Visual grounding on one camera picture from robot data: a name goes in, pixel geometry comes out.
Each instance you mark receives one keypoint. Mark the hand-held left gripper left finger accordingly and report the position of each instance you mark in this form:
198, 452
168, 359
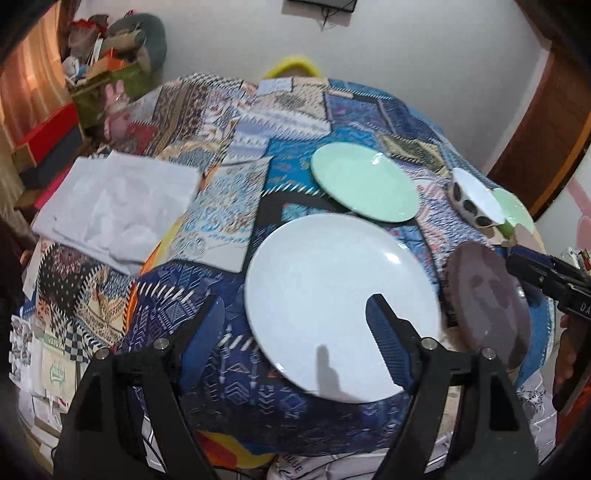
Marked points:
203, 337

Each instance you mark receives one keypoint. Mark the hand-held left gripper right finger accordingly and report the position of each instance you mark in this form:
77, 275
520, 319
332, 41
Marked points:
388, 344

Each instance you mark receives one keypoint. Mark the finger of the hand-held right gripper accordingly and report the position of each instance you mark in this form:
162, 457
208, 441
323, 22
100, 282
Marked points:
531, 279
531, 258

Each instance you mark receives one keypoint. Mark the green bowl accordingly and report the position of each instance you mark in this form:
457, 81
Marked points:
515, 210

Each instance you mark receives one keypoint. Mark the large white plate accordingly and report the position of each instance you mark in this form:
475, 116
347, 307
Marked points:
323, 295

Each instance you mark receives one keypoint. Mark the white spotted bowl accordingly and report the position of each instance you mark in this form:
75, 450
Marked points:
478, 196

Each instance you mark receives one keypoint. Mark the green plate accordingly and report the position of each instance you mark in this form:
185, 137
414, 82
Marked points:
364, 182

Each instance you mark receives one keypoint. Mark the person's right hand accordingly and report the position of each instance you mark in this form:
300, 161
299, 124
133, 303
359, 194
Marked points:
567, 346

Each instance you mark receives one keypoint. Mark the white wardrobe sliding door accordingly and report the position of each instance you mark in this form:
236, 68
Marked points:
572, 221

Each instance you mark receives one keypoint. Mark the brown wooden door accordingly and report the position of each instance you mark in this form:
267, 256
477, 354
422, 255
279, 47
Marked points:
549, 134

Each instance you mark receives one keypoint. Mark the white folded cloth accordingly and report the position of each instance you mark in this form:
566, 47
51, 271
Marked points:
120, 203

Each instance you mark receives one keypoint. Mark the stack of booklets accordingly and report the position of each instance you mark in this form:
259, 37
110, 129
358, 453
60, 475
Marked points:
41, 374

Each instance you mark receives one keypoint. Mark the patchwork blanket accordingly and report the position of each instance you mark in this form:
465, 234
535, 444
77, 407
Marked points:
258, 161

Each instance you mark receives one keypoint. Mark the dark grey box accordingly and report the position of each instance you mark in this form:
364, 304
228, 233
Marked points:
55, 157

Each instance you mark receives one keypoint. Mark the pink rabbit toy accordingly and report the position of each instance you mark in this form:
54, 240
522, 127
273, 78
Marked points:
115, 115

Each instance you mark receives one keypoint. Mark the red box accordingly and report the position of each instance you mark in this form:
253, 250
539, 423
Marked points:
46, 127

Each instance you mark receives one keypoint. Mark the green storage box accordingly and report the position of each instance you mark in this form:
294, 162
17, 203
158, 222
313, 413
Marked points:
134, 81

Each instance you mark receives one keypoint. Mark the grey plush toy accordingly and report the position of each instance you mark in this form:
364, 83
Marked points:
143, 37

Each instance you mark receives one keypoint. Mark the orange curtain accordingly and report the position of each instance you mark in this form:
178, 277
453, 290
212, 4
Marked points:
27, 78

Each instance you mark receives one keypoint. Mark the black wall television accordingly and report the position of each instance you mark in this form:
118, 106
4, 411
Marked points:
323, 3

